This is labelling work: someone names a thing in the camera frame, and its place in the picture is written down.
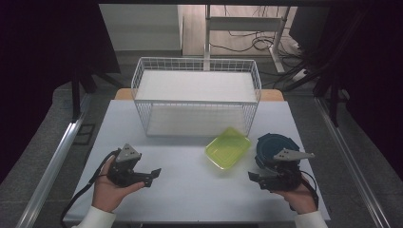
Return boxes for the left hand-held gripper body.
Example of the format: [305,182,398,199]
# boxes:
[106,142,152,188]

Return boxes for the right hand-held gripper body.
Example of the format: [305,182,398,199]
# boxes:
[258,147,316,192]

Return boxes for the dark blue round food container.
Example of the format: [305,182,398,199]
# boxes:
[255,132,301,171]

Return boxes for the yellow-green rectangular food container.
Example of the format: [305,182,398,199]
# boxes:
[204,126,253,171]

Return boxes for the white wire basket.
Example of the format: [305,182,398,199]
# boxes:
[130,56,262,138]

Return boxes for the person's right hand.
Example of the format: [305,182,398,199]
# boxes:
[271,179,318,215]

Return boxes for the person's left hand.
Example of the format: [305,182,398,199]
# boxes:
[91,155,146,214]

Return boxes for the black stand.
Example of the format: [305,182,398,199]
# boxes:
[70,61,125,124]
[283,53,350,128]

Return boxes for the white power strip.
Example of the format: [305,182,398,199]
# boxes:
[292,68,308,83]

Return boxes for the dark curtain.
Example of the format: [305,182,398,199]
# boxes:
[0,0,122,185]
[329,0,403,182]

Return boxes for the white cabinet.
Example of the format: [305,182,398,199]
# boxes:
[99,4,184,52]

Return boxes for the right hand-held gripper black cable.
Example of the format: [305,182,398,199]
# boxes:
[298,170,319,211]

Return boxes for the hand-held gripper black cable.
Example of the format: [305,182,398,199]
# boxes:
[298,170,319,211]
[60,149,122,228]

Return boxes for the left hand-held gripper black cable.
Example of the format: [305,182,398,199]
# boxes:
[60,149,122,228]

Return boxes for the black floor bracket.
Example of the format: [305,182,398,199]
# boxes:
[73,123,97,146]

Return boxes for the aluminium rail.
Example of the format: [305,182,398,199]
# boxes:
[313,96,393,228]
[15,94,93,228]

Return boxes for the black floor cables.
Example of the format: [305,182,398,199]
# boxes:
[208,6,305,55]

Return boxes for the white metal desk frame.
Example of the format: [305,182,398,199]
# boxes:
[203,4,291,74]

